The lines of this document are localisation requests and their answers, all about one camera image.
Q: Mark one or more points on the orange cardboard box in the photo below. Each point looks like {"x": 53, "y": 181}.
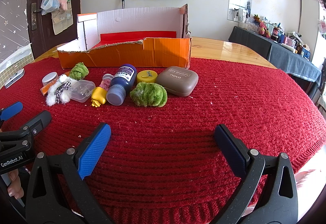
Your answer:
{"x": 165, "y": 53}

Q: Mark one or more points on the side table with dark cloth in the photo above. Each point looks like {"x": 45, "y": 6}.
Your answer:
{"x": 287, "y": 60}

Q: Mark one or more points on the white pocket device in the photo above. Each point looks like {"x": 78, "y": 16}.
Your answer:
{"x": 15, "y": 77}

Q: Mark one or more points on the clear plastic bag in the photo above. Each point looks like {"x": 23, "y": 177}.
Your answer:
{"x": 49, "y": 2}

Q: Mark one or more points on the purple bottle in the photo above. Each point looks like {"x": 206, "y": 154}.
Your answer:
{"x": 122, "y": 78}

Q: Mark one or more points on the yellow duck toy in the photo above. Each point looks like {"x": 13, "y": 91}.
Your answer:
{"x": 98, "y": 96}

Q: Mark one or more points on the small green plush ball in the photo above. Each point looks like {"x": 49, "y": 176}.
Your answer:
{"x": 79, "y": 71}

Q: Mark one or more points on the beige hanging organizer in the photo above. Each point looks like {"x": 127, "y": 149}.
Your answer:
{"x": 61, "y": 22}

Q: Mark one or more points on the clear plastic box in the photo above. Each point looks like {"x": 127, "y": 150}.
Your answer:
{"x": 81, "y": 91}

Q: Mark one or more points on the large green plush ball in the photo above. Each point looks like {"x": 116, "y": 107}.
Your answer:
{"x": 150, "y": 94}

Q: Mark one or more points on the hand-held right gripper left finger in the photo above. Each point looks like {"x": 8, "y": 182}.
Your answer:
{"x": 94, "y": 150}

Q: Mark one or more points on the white cabinet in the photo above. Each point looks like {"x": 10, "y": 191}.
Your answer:
{"x": 309, "y": 22}

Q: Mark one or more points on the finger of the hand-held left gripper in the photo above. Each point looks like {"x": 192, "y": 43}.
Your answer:
{"x": 11, "y": 110}
{"x": 38, "y": 122}

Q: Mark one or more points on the star print curtain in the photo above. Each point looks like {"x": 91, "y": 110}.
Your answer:
{"x": 12, "y": 22}

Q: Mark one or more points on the yellow round tin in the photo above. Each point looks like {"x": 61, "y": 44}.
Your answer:
{"x": 147, "y": 77}

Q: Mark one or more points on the red knitted blanket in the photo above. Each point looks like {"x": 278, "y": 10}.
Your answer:
{"x": 178, "y": 111}

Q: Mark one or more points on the group of cosmetic bottles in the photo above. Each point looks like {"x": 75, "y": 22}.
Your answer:
{"x": 277, "y": 32}

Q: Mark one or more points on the person's left hand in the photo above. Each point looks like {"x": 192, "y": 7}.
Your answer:
{"x": 15, "y": 184}

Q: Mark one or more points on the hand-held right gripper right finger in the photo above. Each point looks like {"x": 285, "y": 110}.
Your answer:
{"x": 231, "y": 148}

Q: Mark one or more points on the white plush sheep checked bow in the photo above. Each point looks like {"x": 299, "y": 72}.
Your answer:
{"x": 54, "y": 94}

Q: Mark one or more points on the white round lid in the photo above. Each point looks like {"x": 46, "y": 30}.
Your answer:
{"x": 49, "y": 77}

